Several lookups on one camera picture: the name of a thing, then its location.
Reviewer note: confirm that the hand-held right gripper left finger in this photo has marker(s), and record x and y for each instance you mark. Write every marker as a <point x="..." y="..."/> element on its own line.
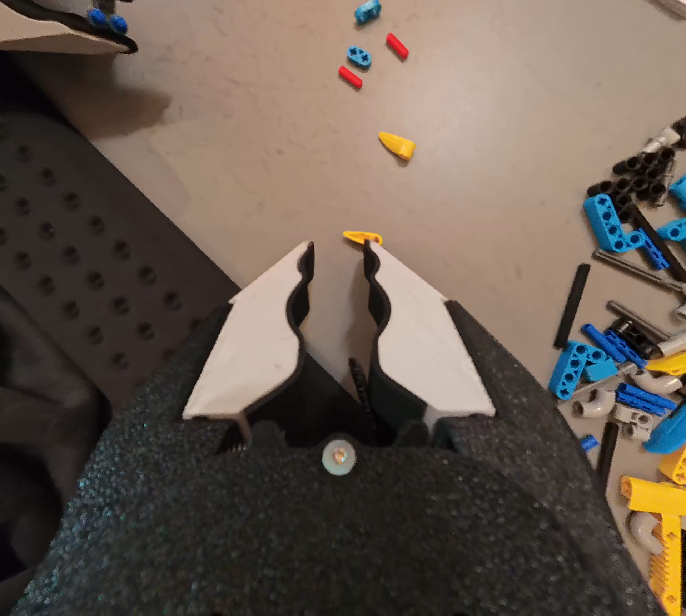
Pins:
<point x="252" y="353"/>

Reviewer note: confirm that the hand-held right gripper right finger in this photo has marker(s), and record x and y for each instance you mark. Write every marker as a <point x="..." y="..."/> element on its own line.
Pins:
<point x="429" y="353"/>

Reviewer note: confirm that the grey connector brick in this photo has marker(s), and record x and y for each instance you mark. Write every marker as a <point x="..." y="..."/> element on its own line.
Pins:
<point x="104" y="2"/>

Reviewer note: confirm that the yellow long wedge brick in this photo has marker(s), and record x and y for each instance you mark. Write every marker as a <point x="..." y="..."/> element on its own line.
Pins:
<point x="363" y="238"/>

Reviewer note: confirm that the yellow short wedge brick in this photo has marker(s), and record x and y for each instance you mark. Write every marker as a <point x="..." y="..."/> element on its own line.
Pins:
<point x="397" y="145"/>

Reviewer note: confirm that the grey desk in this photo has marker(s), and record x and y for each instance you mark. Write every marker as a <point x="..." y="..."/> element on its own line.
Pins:
<point x="268" y="117"/>

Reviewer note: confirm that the pile of building bricks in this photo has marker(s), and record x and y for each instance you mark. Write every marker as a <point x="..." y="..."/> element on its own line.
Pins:
<point x="632" y="332"/>

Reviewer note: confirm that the person's torso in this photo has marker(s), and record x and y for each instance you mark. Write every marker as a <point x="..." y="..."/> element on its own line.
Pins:
<point x="43" y="439"/>

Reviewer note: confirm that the red short brick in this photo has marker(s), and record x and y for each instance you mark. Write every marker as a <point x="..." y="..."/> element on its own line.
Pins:
<point x="397" y="46"/>
<point x="350" y="77"/>

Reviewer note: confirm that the blue cross-hole brick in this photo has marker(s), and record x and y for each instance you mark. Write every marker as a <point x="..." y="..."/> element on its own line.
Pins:
<point x="359" y="57"/>

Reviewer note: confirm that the blue short beam brick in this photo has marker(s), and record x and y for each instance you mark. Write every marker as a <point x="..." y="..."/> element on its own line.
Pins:
<point x="367" y="11"/>

